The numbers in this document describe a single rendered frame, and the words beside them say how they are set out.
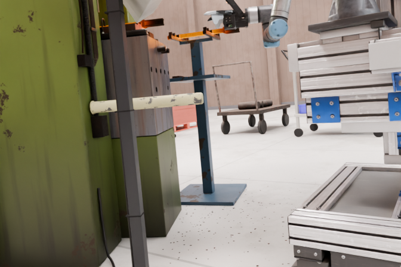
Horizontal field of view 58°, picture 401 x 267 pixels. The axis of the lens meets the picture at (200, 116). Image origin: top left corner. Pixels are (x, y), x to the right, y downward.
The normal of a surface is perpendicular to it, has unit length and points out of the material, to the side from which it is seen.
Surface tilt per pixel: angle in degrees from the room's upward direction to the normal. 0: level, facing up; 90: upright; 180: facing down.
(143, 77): 90
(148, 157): 90
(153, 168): 90
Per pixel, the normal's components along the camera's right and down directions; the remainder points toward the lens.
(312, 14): -0.55, 0.10
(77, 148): -0.14, 0.07
